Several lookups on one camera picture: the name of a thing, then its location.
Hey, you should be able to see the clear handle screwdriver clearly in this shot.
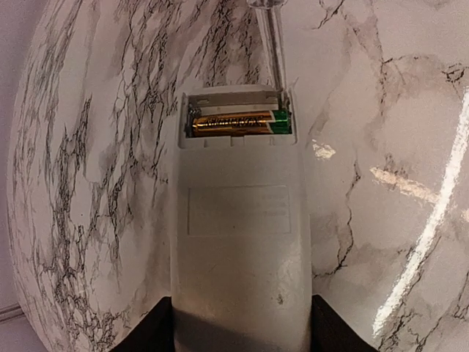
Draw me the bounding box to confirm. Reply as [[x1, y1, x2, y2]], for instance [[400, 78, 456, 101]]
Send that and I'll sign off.
[[247, 0, 289, 109]]

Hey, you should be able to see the white remote control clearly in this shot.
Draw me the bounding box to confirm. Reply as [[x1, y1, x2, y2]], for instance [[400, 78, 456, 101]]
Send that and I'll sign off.
[[169, 85, 311, 351]]

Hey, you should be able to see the gold green battery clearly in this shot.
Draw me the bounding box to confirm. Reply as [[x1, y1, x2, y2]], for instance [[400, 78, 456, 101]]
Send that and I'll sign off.
[[185, 110, 292, 138]]

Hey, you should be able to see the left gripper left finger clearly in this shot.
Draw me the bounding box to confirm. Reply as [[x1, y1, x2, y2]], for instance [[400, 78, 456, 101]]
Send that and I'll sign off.
[[111, 296, 173, 352]]

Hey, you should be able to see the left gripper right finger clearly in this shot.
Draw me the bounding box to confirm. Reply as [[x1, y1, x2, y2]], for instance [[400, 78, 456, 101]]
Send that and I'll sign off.
[[310, 295, 377, 352]]

